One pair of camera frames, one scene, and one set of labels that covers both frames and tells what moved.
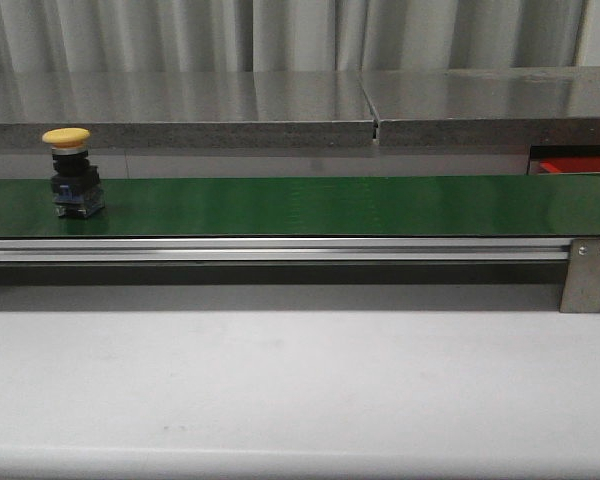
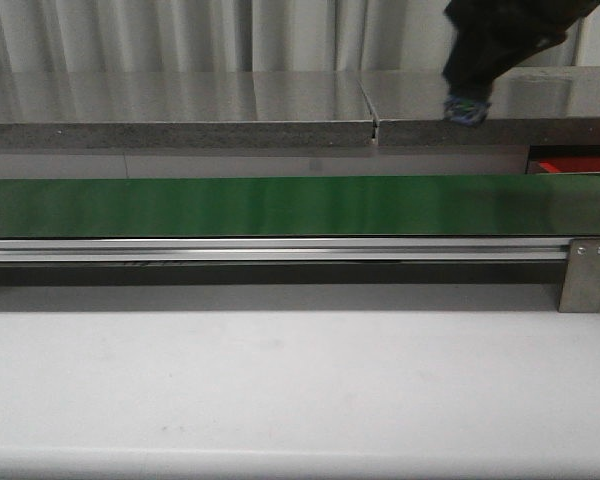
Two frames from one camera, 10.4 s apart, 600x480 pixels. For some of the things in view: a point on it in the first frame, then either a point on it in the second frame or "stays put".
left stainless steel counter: [176, 108] stays put
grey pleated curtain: [20, 36] stays put
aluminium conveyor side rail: [272, 249] stays put
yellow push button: [76, 186] -> [465, 110]
